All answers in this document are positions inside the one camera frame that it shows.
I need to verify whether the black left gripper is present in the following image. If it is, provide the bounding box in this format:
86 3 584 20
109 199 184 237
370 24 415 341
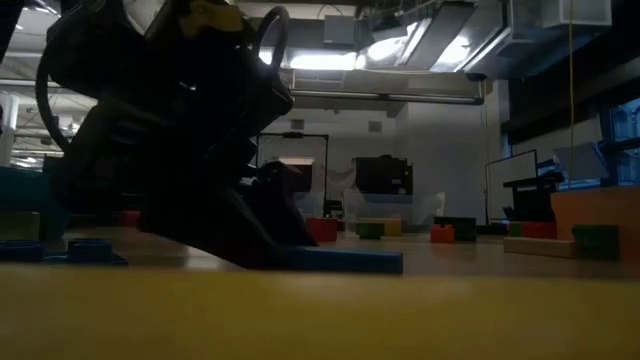
55 99 319 271

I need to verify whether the long blue wooden block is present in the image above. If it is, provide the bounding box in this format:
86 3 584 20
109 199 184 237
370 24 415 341
284 245 405 276

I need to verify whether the black background monitor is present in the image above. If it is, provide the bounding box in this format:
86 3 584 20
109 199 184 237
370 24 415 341
279 162 314 193

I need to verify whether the red wooden cube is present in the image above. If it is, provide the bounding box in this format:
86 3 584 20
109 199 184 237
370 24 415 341
522 221 558 241
305 216 340 245

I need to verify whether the black background box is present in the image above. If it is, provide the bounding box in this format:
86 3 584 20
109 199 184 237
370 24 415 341
353 156 415 196

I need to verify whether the blue square lego brick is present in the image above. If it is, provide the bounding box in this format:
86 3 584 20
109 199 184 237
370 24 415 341
0 238 130 267

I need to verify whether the ceiling light panel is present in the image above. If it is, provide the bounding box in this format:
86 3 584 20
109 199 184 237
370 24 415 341
289 49 369 71

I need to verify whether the small orange-red lego brick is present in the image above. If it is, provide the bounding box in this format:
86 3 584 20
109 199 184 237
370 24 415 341
430 224 456 245

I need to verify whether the grey ceiling pipe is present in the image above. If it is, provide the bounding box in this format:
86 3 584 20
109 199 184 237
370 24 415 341
289 88 485 106

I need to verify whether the grey ceiling unit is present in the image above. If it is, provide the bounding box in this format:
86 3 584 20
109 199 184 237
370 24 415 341
323 14 357 47

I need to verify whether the green two-by-four lego brick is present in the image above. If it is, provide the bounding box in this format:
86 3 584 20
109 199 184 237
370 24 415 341
433 215 478 244

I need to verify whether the light green arch block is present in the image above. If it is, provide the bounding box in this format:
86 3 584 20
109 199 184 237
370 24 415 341
0 211 42 242

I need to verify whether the teal plastic bin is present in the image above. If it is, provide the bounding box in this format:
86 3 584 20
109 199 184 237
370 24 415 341
0 166 69 241

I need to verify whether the whiteboard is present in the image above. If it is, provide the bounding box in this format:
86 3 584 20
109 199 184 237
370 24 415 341
484 148 540 222

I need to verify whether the black background desk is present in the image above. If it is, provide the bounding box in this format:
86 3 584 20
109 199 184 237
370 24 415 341
502 172 566 224

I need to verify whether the beige wooden block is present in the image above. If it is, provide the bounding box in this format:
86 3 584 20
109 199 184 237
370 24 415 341
502 236 577 259

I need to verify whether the grey tilted panel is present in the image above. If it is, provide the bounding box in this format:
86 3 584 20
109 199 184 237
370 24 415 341
552 142 609 182

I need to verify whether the orange translucent bin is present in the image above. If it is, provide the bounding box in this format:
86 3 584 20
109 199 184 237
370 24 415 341
549 186 640 264

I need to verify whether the window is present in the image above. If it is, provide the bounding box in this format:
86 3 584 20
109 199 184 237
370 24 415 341
599 97 640 187

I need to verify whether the white ceiling box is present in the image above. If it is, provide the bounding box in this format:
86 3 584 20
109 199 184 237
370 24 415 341
541 0 613 29

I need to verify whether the black background station frame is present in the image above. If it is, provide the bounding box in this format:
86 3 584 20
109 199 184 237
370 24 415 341
255 131 330 216

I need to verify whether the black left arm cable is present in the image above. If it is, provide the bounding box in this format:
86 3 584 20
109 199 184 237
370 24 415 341
252 4 292 66

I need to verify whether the yellow hanging cable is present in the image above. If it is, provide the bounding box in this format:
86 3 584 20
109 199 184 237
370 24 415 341
567 0 576 191

